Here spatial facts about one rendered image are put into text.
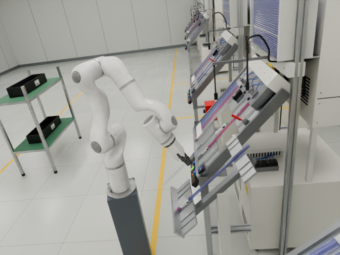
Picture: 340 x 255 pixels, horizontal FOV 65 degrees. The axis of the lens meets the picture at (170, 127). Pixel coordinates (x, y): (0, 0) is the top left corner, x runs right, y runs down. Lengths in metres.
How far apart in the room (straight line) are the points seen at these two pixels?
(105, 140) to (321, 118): 1.16
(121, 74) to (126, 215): 0.91
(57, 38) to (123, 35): 2.45
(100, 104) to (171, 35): 8.90
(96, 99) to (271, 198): 1.22
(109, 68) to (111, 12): 9.20
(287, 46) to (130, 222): 1.35
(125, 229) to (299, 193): 1.12
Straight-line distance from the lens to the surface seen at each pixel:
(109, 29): 10.55
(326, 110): 1.63
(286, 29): 1.41
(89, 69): 1.37
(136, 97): 1.28
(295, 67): 1.44
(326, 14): 1.49
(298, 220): 2.05
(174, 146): 1.33
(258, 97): 1.52
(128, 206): 1.73
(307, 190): 1.89
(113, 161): 1.58
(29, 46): 11.79
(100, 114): 1.46
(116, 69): 1.29
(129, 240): 1.93
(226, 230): 1.60
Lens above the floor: 1.74
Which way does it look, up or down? 26 degrees down
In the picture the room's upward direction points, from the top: 8 degrees counter-clockwise
